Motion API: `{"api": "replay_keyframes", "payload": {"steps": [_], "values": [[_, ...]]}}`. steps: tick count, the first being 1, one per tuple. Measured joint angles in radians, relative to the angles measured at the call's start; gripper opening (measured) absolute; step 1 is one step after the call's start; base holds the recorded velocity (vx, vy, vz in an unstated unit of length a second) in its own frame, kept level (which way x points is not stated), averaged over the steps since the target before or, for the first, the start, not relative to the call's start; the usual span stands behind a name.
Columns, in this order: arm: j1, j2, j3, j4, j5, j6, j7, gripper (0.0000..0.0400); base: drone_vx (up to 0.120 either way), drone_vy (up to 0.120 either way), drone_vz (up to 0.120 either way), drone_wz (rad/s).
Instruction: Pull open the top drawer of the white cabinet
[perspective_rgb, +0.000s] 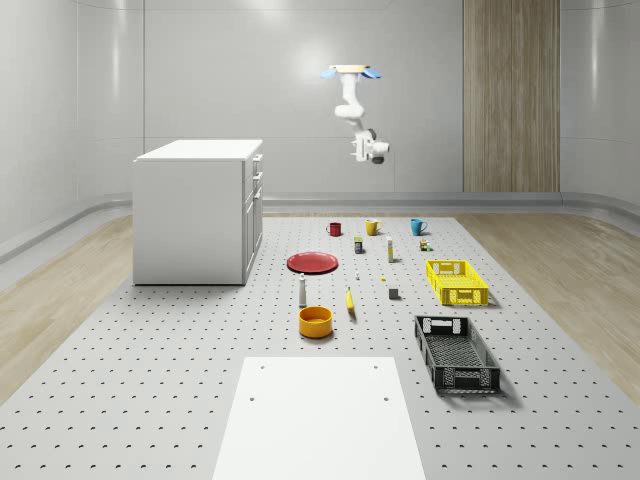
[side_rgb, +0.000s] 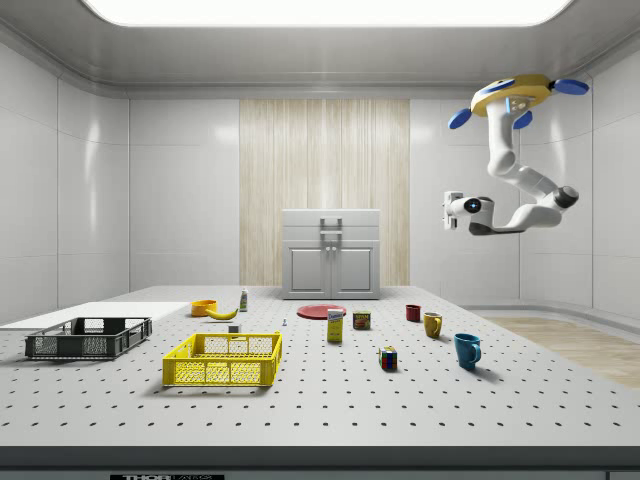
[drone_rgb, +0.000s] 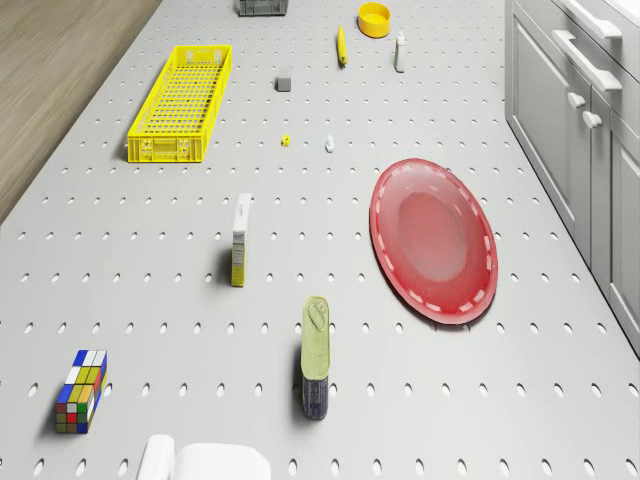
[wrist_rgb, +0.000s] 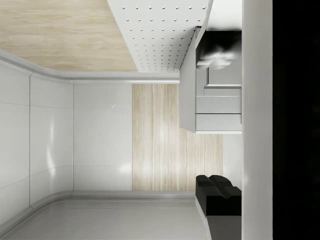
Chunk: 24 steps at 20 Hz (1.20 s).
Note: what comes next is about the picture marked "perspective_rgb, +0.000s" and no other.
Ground yellow basket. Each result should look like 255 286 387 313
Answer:
425 259 490 306

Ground white cabinet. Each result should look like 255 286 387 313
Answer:
132 138 265 287

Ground white board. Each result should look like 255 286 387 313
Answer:
212 356 428 480

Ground red plate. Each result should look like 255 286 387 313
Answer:
286 251 341 276

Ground yellow bowl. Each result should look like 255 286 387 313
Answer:
298 305 334 340

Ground dark grey basket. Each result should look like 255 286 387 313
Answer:
413 315 502 393

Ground drone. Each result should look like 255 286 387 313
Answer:
319 63 384 81

